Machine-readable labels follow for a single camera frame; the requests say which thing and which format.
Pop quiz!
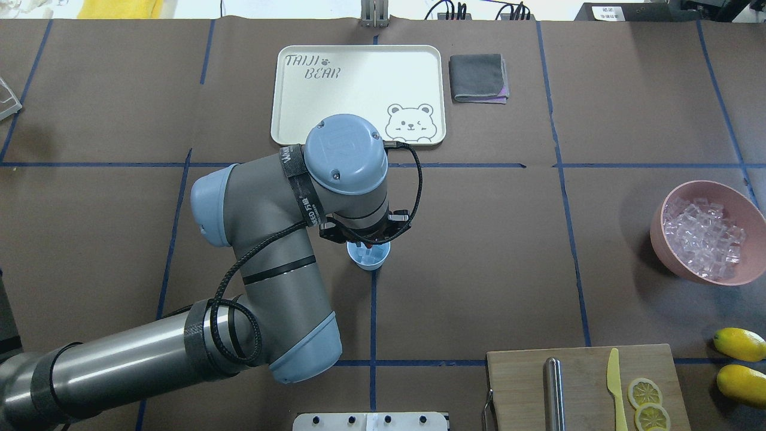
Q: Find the yellow plastic knife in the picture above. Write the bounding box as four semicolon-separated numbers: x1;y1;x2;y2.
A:
606;347;628;430

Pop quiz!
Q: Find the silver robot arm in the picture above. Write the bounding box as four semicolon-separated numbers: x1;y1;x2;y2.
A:
2;114;416;430

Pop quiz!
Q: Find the lemon slice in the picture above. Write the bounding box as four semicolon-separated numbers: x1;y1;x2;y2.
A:
627;377;663;410
634;403;672;430

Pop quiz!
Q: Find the pile of clear ice cubes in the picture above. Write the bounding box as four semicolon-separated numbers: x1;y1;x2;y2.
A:
661;197;747;281

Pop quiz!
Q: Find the cream bear tray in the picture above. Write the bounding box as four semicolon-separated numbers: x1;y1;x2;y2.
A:
270;45;446;145

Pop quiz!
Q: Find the yellow lemon near bowl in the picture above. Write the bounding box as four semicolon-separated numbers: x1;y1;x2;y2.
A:
712;327;765;362

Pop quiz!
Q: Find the clear ice cube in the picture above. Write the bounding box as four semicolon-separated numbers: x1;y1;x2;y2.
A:
358;249;379;266

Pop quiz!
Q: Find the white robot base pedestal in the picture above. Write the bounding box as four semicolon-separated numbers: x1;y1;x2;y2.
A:
292;411;451;430

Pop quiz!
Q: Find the black steel rod tool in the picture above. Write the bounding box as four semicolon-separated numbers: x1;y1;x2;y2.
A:
543;357;566;430

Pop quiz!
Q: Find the aluminium frame post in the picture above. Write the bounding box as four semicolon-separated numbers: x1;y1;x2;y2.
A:
360;0;390;28

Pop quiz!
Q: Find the white cup rack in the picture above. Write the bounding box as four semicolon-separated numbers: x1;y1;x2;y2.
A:
0;77;23;121

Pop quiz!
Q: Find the wooden cutting board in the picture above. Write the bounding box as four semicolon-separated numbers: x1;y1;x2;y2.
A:
487;344;690;430

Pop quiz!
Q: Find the light blue cup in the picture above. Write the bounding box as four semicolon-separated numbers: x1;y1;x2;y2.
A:
346;242;391;272

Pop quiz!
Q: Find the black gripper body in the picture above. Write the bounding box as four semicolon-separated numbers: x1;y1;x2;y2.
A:
318;210;412;245

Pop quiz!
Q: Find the yellow lemon near edge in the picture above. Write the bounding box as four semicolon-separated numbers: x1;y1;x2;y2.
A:
716;365;765;410

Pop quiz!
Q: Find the grey folded cloth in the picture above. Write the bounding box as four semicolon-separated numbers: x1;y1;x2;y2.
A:
449;53;510;105

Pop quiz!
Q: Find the black labelled bar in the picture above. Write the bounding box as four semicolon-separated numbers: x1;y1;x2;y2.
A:
574;1;701;22

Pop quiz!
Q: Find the pink bowl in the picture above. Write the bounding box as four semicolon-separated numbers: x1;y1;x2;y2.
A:
649;180;765;286

